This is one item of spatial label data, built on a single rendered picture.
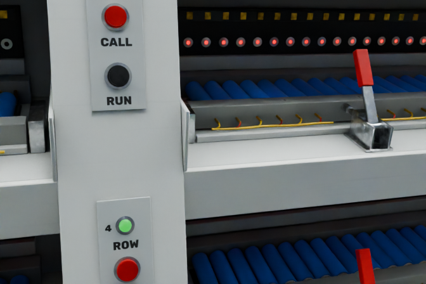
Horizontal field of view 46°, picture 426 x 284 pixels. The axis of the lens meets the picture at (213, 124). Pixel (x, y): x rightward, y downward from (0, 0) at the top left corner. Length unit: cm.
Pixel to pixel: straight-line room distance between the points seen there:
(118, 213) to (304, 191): 16
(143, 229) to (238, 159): 10
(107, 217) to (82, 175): 4
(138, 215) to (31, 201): 8
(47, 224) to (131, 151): 8
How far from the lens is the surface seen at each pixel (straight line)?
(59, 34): 38
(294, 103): 49
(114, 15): 38
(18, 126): 43
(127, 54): 38
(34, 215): 40
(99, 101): 38
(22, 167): 41
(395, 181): 48
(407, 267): 60
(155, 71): 38
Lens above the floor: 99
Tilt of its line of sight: 4 degrees down
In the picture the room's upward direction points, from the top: 2 degrees counter-clockwise
